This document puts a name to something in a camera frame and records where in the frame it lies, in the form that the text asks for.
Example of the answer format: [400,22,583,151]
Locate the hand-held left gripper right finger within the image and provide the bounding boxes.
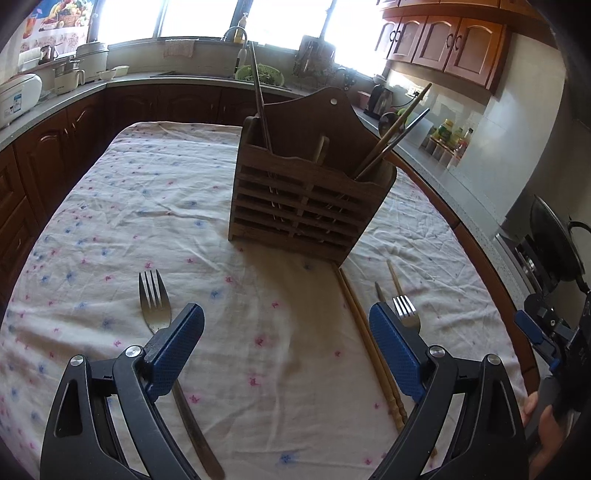
[369,302,529,480]

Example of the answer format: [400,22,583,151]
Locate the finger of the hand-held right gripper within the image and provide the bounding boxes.
[514,309,562,371]
[523,294,571,334]

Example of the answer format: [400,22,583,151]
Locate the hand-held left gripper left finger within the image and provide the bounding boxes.
[39,303,205,480]

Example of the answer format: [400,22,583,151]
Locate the large steel fork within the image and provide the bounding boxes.
[139,270,226,480]

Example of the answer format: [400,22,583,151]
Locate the small steel fork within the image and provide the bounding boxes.
[392,295,422,334]

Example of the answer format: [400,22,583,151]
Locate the brown wooden chopstick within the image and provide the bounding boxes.
[340,267,410,425]

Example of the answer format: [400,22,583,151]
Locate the wooden chopsticks pair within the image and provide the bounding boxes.
[334,266,403,433]

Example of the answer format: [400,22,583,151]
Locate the wooden utensil holder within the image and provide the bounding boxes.
[228,86,398,268]

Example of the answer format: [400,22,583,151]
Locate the steel spoon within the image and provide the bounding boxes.
[379,115,406,145]

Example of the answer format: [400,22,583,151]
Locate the person's right hand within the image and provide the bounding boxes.
[521,392,578,479]

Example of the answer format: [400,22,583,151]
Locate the gas stove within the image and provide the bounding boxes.
[496,230,556,297]

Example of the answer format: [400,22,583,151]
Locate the black wok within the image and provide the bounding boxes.
[528,194,591,297]

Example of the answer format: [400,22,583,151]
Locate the floral white tablecloth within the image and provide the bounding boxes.
[0,121,532,480]

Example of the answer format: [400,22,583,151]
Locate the row of condiment bottles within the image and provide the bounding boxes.
[427,119,476,168]

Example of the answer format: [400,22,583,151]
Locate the translucent white container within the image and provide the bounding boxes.
[409,108,437,136]

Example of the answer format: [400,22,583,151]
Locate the wooden lower cabinets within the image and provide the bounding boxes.
[0,83,462,296]

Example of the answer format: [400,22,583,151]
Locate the wooden cabinets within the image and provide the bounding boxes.
[0,83,462,296]
[373,0,546,91]

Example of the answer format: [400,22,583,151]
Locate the steel electric kettle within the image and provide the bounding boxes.
[364,85,394,117]

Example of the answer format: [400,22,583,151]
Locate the grey kitchen countertop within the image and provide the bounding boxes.
[0,68,536,296]

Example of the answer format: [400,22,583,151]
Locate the green colander with vegetables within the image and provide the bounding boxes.
[235,64,284,86]

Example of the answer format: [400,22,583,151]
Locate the wooden upper cabinets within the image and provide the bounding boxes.
[373,0,546,91]

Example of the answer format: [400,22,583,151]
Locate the small white blender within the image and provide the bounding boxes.
[52,60,86,89]

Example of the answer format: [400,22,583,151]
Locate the white rice cooker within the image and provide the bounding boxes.
[0,73,44,130]

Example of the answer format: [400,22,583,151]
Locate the hanging dish towel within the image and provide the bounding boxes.
[162,40,195,59]

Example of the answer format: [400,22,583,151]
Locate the curved sink faucet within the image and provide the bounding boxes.
[223,26,248,77]

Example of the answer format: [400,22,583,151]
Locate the white lidded electric pot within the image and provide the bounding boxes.
[74,41,110,82]

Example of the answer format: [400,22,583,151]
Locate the kitchen window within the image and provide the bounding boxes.
[96,0,385,75]

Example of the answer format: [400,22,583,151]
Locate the tropical fruit print blind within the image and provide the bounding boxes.
[21,0,96,52]

